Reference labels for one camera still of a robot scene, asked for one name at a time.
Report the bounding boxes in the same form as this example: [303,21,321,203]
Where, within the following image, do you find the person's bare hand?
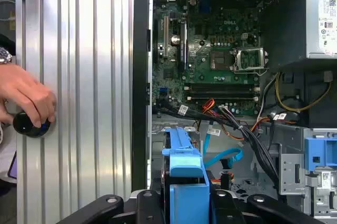
[0,63,57,130]

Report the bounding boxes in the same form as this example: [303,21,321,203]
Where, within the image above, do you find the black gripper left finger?
[56,189,165,224]

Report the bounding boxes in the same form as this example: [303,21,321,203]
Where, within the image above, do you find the black graphics card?
[178,19,189,70]

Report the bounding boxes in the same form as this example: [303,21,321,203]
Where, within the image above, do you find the silver wristwatch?
[0,46,14,64]

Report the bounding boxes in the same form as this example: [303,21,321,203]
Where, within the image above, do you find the metal drive cage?
[278,126,337,220]

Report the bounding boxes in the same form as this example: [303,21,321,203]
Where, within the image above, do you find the RAM slot white clips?
[184,86,260,92]
[184,95,260,102]

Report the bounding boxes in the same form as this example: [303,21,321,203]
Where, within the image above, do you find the orange red wire bundle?
[202,98,264,141]

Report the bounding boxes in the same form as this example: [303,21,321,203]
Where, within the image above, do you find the hard disk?
[160,126,212,224]

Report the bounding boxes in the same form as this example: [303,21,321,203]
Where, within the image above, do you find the person trunk white shirt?
[0,122,18,182]

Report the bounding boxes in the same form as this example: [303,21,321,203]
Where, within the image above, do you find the black red disk power wire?
[209,170,235,189]

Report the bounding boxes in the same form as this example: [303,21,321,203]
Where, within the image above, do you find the green Dell motherboard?
[152,0,270,117]

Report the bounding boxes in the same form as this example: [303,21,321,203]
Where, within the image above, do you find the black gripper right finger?
[210,189,316,224]

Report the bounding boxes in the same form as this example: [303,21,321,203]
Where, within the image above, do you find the grey power supply unit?
[260,0,337,70]

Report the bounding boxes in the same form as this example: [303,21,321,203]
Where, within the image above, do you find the black cable bundle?
[154,102,280,191]

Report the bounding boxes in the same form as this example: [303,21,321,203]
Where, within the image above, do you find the round black tool blue ring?
[12,111,52,139]

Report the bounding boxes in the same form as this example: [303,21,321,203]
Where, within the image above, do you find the blue plastic drive carrier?
[303,135,337,170]

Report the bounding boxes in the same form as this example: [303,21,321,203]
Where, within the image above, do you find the blue disk wire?
[202,131,244,170]

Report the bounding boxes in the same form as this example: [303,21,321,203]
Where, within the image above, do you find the black open PC case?
[131,0,337,224]

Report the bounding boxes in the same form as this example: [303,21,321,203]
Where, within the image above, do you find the yellow black power wires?
[256,72,333,130]

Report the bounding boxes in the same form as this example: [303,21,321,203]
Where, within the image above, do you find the RAM slot black clips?
[184,82,260,88]
[184,91,260,97]

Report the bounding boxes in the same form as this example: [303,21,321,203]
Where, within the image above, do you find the white expansion slot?
[163,15,170,59]

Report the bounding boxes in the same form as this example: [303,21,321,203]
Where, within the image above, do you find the metal socket cover frame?
[232,47,267,73]

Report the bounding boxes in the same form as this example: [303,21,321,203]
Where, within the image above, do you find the metal disk bay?
[151,121,204,182]

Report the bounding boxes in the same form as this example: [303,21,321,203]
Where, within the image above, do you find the CPU socket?
[210,48,234,71]

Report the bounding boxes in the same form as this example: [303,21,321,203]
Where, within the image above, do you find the thin wire locking lever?
[233,67,270,76]

